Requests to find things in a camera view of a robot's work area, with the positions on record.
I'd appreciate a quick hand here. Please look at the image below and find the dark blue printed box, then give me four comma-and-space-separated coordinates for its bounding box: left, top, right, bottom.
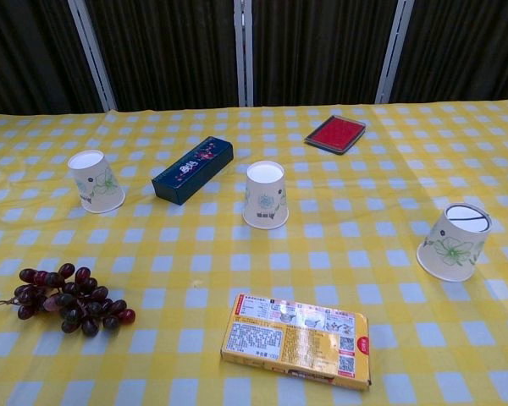
151, 135, 235, 206

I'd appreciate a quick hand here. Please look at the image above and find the white paper cup green flower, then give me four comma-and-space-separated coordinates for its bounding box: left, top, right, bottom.
67, 150, 126, 214

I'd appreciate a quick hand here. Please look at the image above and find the red ink pad case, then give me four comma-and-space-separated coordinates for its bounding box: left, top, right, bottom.
303, 114, 367, 156

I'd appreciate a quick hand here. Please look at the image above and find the yellow white checkered tablecloth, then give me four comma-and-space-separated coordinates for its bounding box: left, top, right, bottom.
0, 97, 508, 406

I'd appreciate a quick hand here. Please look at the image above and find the white paper cup black line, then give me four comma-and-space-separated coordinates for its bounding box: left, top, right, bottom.
416, 202, 492, 283

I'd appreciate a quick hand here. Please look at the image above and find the white paper cup blue flower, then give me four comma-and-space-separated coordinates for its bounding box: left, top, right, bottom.
242, 160, 290, 231

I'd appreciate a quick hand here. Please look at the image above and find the white metal partition post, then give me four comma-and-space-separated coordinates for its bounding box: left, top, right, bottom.
374, 0, 415, 105
233, 0, 255, 107
67, 0, 119, 112

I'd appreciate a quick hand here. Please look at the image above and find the dark red grape bunch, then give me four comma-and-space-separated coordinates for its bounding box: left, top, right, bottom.
0, 262, 136, 338

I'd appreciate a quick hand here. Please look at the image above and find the yellow printed food box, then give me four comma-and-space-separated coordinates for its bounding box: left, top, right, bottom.
219, 293, 373, 391

